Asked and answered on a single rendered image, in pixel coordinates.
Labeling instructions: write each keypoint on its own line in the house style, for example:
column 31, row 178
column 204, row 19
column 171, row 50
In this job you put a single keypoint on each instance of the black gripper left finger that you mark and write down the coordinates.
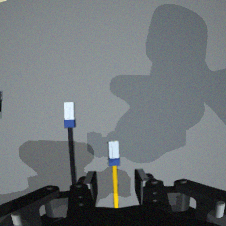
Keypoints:
column 78, row 205

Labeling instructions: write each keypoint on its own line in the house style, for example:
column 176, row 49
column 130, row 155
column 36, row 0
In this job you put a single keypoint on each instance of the yellow patch cord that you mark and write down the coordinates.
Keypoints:
column 115, row 186

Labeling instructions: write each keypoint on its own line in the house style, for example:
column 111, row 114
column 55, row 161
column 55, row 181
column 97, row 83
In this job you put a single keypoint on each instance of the black cable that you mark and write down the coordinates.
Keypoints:
column 71, row 153

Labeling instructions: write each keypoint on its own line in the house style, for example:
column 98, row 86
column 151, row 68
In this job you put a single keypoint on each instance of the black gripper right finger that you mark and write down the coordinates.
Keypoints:
column 210, row 201

